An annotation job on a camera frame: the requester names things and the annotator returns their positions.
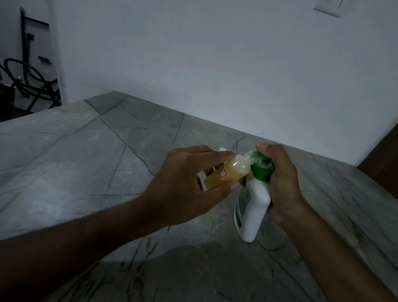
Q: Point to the person's left forearm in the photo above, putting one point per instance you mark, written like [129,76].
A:
[68,255]

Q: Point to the large white bottle green pump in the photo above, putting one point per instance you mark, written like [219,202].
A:
[252,216]

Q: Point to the person's right hand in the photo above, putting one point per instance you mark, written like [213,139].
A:
[286,191]

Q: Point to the brown wooden door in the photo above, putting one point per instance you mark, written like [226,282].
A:
[382,163]

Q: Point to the small clear bottle red label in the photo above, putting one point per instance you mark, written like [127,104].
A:
[231,172]

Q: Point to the person's right forearm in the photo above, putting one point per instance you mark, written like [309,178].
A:
[329,259]

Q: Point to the small grey wall bracket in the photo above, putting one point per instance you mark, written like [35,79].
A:
[44,59]

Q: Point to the blue spray cap with tube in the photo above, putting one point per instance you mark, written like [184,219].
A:
[204,185]

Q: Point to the white wall switch plate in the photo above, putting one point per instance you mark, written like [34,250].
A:
[328,7]

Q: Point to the person's left hand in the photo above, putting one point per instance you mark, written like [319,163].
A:
[180,196]

